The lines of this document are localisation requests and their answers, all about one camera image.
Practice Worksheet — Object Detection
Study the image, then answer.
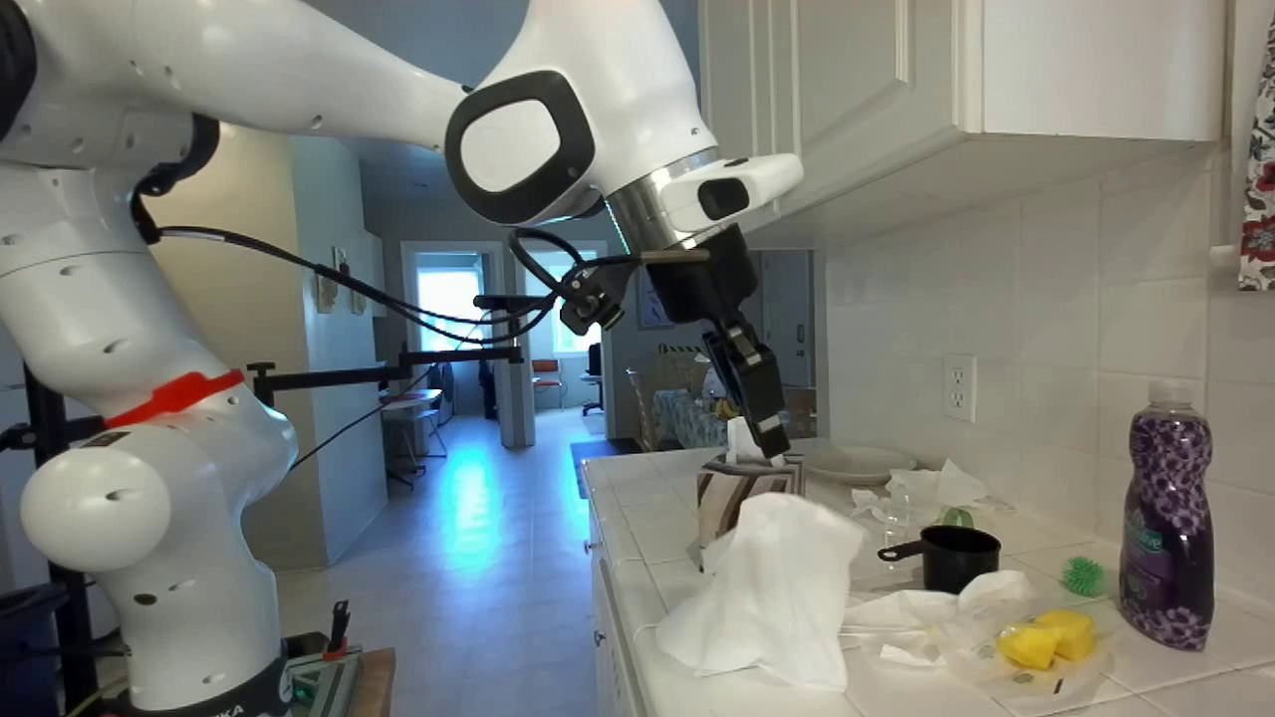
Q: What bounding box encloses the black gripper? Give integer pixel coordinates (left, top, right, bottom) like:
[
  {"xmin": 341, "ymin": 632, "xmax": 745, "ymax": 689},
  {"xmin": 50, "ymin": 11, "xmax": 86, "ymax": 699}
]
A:
[{"xmin": 636, "ymin": 222, "xmax": 795, "ymax": 461}]

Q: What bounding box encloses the white cloth towel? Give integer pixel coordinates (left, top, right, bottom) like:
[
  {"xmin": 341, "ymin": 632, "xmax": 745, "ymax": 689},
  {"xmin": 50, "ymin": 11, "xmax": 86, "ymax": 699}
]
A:
[{"xmin": 653, "ymin": 490, "xmax": 868, "ymax": 699}]

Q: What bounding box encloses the small white popped-up tissue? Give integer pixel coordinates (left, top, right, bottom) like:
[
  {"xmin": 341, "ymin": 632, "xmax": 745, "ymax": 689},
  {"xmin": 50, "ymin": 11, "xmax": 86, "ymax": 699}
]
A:
[{"xmin": 722, "ymin": 416, "xmax": 773, "ymax": 470}]

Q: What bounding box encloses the striped tissue box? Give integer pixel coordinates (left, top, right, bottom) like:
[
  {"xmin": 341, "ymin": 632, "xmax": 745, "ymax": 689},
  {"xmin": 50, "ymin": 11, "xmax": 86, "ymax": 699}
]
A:
[{"xmin": 693, "ymin": 456, "xmax": 810, "ymax": 554}]

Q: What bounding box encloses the dish rack with dishes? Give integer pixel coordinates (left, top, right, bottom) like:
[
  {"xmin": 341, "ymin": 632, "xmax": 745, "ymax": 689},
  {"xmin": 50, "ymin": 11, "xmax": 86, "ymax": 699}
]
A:
[{"xmin": 621, "ymin": 341, "xmax": 748, "ymax": 456}]

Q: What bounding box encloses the white oval plate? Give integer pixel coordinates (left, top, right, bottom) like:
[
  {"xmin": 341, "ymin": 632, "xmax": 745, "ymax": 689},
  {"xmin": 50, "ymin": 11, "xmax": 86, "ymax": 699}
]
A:
[{"xmin": 794, "ymin": 438, "xmax": 932, "ymax": 490}]

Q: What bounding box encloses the black office chair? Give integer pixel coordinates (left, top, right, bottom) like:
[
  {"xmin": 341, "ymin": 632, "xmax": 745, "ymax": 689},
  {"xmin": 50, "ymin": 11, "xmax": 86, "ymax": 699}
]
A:
[{"xmin": 576, "ymin": 339, "xmax": 611, "ymax": 422}]

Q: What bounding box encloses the crumpled white paper pile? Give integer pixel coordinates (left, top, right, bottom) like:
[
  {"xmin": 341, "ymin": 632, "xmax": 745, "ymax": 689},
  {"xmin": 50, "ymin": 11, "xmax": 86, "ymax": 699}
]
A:
[{"xmin": 848, "ymin": 460, "xmax": 992, "ymax": 534}]

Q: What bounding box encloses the black measuring cup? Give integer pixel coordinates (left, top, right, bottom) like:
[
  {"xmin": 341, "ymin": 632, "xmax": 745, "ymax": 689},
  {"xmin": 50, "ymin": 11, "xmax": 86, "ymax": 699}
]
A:
[{"xmin": 871, "ymin": 521, "xmax": 1004, "ymax": 599}]

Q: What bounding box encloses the clear crumpled plastic bag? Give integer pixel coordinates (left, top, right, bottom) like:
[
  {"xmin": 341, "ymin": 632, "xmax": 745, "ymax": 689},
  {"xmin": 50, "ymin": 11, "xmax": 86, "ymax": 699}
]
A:
[{"xmin": 840, "ymin": 567, "xmax": 1119, "ymax": 701}]

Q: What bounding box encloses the grey hallway cart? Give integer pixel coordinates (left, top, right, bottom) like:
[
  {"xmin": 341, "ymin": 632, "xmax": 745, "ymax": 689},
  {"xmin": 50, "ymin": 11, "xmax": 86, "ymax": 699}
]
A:
[{"xmin": 380, "ymin": 388, "xmax": 450, "ymax": 487}]

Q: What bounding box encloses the green scrubber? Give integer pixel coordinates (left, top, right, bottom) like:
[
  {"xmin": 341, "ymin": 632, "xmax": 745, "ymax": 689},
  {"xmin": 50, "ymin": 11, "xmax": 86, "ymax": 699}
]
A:
[{"xmin": 1057, "ymin": 554, "xmax": 1110, "ymax": 599}]

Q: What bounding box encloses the yellow sponge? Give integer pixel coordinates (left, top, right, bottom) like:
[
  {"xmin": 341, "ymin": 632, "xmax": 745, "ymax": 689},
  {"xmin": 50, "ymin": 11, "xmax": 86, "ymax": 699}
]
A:
[{"xmin": 995, "ymin": 606, "xmax": 1102, "ymax": 675}]

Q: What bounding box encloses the purple dish soap bottle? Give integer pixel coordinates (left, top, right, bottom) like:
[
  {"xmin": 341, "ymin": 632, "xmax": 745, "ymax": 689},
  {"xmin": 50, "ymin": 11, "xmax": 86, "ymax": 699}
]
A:
[{"xmin": 1114, "ymin": 380, "xmax": 1218, "ymax": 655}]

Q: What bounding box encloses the black red clamp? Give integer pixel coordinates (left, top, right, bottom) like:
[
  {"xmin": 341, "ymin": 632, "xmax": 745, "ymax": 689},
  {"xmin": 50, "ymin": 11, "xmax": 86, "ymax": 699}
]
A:
[{"xmin": 323, "ymin": 599, "xmax": 354, "ymax": 661}]

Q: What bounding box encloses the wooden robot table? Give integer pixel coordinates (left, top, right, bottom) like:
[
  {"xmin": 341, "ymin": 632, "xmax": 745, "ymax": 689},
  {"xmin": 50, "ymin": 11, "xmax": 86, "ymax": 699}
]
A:
[{"xmin": 275, "ymin": 644, "xmax": 398, "ymax": 717}]

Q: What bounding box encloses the floral cafe curtain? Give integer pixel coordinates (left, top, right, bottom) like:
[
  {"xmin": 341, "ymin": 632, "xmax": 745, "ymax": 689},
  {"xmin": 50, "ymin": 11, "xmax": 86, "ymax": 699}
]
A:
[{"xmin": 1236, "ymin": 23, "xmax": 1275, "ymax": 294}]

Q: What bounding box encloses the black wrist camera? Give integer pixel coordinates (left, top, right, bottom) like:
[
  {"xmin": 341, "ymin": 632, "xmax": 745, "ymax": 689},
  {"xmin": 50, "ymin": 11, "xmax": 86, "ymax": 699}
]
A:
[{"xmin": 554, "ymin": 255, "xmax": 636, "ymax": 339}]

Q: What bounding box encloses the white wall outlet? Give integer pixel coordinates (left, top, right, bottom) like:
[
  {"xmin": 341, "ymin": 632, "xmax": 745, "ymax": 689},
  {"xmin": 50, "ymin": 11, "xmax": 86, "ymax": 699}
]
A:
[{"xmin": 944, "ymin": 349, "xmax": 984, "ymax": 429}]

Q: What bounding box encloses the white upper wall cabinet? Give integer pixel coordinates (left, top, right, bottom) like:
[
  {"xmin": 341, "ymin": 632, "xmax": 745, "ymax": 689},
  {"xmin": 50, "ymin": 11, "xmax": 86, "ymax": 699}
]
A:
[{"xmin": 693, "ymin": 0, "xmax": 1227, "ymax": 255}]

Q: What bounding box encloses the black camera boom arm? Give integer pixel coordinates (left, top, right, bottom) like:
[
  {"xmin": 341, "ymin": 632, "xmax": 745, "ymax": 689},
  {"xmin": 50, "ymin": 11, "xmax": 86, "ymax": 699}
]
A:
[{"xmin": 238, "ymin": 339, "xmax": 530, "ymax": 409}]

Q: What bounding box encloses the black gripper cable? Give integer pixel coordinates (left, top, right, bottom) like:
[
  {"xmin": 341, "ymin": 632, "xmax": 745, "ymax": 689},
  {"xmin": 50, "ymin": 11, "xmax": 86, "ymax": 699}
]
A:
[{"xmin": 131, "ymin": 114, "xmax": 640, "ymax": 349}]

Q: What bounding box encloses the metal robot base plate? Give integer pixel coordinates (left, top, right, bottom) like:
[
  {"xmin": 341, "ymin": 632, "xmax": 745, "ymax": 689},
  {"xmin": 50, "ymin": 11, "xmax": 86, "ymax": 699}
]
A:
[{"xmin": 272, "ymin": 632, "xmax": 364, "ymax": 717}]

